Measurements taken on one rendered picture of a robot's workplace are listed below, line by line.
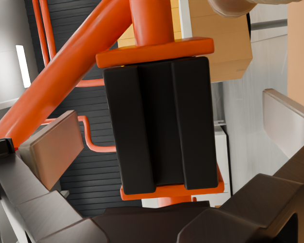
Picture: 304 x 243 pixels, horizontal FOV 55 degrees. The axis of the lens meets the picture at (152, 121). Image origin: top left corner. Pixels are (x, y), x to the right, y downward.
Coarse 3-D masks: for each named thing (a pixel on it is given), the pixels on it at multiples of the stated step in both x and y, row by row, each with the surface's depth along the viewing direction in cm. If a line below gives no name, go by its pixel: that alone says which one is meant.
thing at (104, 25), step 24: (120, 0) 16; (96, 24) 17; (120, 24) 17; (72, 48) 18; (96, 48) 18; (48, 72) 18; (72, 72) 18; (24, 96) 19; (48, 96) 18; (0, 120) 20; (24, 120) 19
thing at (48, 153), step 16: (48, 128) 17; (64, 128) 18; (32, 144) 15; (48, 144) 16; (64, 144) 18; (80, 144) 21; (32, 160) 14; (48, 160) 16; (64, 160) 18; (48, 176) 16
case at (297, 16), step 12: (288, 12) 35; (300, 12) 31; (288, 24) 35; (300, 24) 32; (288, 36) 35; (300, 36) 32; (288, 48) 36; (300, 48) 32; (288, 60) 36; (300, 60) 33; (288, 72) 36; (300, 72) 33; (288, 84) 37; (300, 84) 33; (288, 96) 37; (300, 96) 34
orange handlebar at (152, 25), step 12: (132, 0) 15; (144, 0) 15; (156, 0) 15; (168, 0) 15; (132, 12) 15; (144, 12) 15; (156, 12) 15; (168, 12) 15; (144, 24) 15; (156, 24) 15; (168, 24) 15; (144, 36) 15; (156, 36) 15; (168, 36) 15; (168, 204) 18
